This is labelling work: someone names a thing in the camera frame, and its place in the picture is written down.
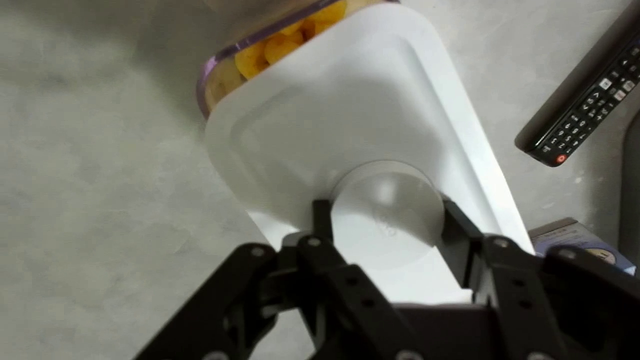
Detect clear food container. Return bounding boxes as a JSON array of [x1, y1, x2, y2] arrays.
[[196, 0, 401, 118]]

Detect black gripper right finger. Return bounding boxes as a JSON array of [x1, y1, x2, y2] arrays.
[[438, 198, 484, 287]]

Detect white container lid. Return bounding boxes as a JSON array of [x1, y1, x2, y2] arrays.
[[207, 4, 532, 303]]

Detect yellow snack pieces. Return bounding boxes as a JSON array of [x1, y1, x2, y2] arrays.
[[235, 0, 349, 80]]

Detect black remote control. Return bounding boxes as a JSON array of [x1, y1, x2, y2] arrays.
[[515, 0, 640, 165]]

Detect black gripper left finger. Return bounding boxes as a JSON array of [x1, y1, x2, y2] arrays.
[[313, 200, 333, 242]]

